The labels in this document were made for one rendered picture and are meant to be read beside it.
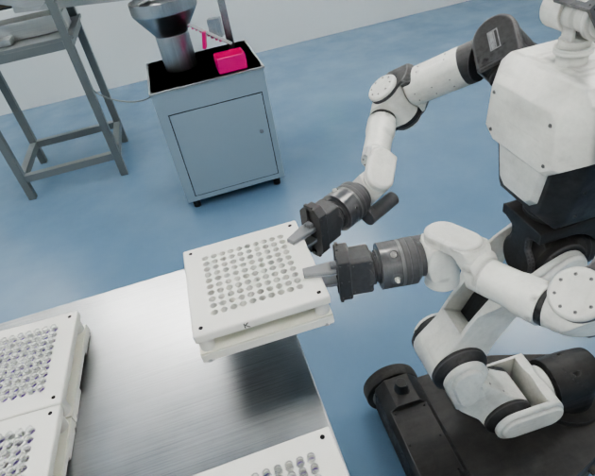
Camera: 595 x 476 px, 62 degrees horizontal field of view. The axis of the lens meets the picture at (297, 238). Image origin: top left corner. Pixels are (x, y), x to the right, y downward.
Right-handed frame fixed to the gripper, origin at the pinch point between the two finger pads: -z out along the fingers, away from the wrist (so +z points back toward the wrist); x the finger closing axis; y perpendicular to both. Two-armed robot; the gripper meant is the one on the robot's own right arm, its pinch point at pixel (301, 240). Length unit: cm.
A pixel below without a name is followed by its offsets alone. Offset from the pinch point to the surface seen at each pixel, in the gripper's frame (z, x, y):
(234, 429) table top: -32.0, 18.0, -10.2
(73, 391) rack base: -48, 16, 21
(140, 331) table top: -29.8, 18.5, 25.8
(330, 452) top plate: -27.0, 10.4, -29.5
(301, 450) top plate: -29.5, 10.5, -25.9
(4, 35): 46, 4, 294
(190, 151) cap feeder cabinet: 77, 64, 170
